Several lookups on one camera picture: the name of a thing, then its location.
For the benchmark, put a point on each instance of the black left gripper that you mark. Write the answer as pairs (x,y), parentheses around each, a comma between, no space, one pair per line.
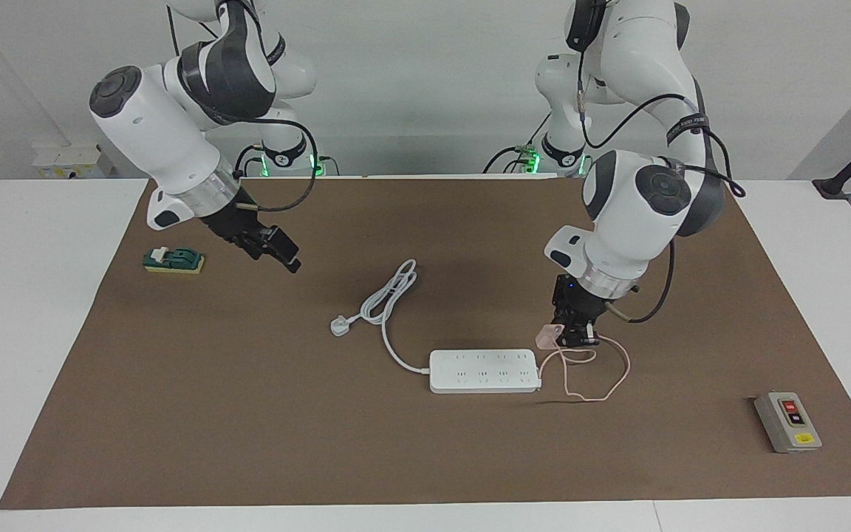
(577,303)

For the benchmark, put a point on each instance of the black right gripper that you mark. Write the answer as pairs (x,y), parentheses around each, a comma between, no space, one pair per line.
(237,225)

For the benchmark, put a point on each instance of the pink charger block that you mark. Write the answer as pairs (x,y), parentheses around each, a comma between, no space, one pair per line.
(547,338)

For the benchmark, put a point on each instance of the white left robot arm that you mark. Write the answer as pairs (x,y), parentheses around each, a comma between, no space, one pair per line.
(632,207)

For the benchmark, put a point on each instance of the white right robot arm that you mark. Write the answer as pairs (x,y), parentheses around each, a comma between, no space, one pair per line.
(152,125)

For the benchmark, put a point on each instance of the white power strip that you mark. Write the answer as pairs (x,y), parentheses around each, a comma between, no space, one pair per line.
(484,369)

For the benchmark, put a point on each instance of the brown table mat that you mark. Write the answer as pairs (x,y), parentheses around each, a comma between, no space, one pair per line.
(248,443)

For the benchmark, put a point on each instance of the green knife switch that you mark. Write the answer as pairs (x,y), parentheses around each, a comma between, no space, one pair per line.
(182,258)

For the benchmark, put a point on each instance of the white wall socket box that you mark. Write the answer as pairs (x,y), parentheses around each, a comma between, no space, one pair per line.
(71,161)

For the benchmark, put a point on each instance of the grey on-off switch box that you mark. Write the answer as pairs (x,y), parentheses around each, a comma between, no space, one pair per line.
(791,421)

